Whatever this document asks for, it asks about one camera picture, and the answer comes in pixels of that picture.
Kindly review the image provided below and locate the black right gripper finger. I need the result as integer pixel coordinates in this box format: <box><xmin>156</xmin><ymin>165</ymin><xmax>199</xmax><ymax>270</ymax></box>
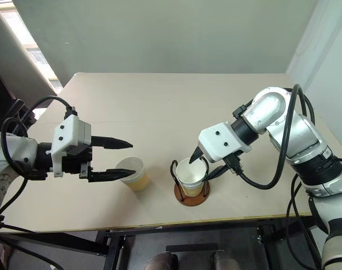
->
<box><xmin>205</xmin><ymin>165</ymin><xmax>226</xmax><ymax>181</ymax></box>
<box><xmin>188</xmin><ymin>146</ymin><xmax>203</xmax><ymax>165</ymax></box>

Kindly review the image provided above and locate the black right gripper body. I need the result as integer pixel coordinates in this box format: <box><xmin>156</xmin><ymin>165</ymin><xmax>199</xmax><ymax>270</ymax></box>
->
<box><xmin>222</xmin><ymin>150</ymin><xmax>245</xmax><ymax>167</ymax></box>

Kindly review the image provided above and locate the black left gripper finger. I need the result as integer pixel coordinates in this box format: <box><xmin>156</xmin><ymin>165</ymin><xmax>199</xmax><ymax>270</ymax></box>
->
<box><xmin>88</xmin><ymin>168</ymin><xmax>137</xmax><ymax>183</ymax></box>
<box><xmin>91</xmin><ymin>136</ymin><xmax>133</xmax><ymax>150</ymax></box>

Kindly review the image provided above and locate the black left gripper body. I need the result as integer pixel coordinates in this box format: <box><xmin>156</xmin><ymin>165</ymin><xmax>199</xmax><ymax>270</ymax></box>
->
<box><xmin>61</xmin><ymin>145</ymin><xmax>93</xmax><ymax>181</ymax></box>

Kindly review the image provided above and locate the white paper cup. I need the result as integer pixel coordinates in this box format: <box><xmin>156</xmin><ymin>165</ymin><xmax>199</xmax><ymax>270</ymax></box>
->
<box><xmin>175</xmin><ymin>157</ymin><xmax>209</xmax><ymax>190</ymax></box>

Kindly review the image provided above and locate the yellow paper cup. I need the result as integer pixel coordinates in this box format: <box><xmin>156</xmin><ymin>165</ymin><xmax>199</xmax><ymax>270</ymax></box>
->
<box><xmin>114</xmin><ymin>156</ymin><xmax>150</xmax><ymax>193</ymax></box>
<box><xmin>182</xmin><ymin>184</ymin><xmax>205</xmax><ymax>198</ymax></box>

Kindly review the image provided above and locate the black flat plate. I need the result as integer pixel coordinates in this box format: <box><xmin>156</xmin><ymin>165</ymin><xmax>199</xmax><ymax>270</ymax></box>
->
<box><xmin>165</xmin><ymin>242</ymin><xmax>219</xmax><ymax>253</ymax></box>

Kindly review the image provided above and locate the brown rounded shape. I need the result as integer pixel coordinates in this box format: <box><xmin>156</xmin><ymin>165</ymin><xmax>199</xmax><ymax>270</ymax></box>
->
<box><xmin>145</xmin><ymin>251</ymin><xmax>178</xmax><ymax>270</ymax></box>
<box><xmin>213</xmin><ymin>249</ymin><xmax>234</xmax><ymax>270</ymax></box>

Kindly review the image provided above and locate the white slanted beam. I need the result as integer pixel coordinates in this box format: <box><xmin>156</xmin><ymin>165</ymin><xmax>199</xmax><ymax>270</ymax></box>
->
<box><xmin>0</xmin><ymin>0</ymin><xmax>59</xmax><ymax>115</ymax></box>

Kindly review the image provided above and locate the window with building view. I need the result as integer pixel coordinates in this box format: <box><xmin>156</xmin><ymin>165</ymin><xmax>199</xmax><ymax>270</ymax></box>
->
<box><xmin>1</xmin><ymin>0</ymin><xmax>64</xmax><ymax>95</ymax></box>

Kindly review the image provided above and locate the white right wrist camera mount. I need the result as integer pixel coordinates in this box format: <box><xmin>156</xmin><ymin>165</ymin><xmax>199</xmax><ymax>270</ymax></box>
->
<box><xmin>197</xmin><ymin>121</ymin><xmax>251</xmax><ymax>164</ymax></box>

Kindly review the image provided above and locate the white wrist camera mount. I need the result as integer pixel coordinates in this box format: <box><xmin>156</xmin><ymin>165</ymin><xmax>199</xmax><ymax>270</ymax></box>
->
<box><xmin>51</xmin><ymin>114</ymin><xmax>92</xmax><ymax>178</ymax></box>
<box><xmin>197</xmin><ymin>121</ymin><xmax>251</xmax><ymax>164</ymax></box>

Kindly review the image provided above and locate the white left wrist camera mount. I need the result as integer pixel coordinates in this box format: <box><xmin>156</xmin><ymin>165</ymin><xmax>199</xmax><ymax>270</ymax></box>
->
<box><xmin>51</xmin><ymin>114</ymin><xmax>92</xmax><ymax>178</ymax></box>

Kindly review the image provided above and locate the wire cup holder wooden base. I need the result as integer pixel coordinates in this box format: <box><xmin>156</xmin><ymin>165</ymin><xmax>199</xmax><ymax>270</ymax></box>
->
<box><xmin>170</xmin><ymin>156</ymin><xmax>212</xmax><ymax>207</ymax></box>

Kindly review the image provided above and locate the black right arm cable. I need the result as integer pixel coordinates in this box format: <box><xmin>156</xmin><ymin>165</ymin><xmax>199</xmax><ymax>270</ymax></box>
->
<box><xmin>229</xmin><ymin>84</ymin><xmax>316</xmax><ymax>190</ymax></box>

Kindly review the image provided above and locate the black metal table frame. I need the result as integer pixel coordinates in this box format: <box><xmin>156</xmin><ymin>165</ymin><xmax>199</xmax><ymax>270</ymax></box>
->
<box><xmin>0</xmin><ymin>215</ymin><xmax>329</xmax><ymax>270</ymax></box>

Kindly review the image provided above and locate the black right body cable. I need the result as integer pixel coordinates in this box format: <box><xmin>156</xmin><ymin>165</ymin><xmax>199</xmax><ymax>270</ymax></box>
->
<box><xmin>285</xmin><ymin>173</ymin><xmax>323</xmax><ymax>268</ymax></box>

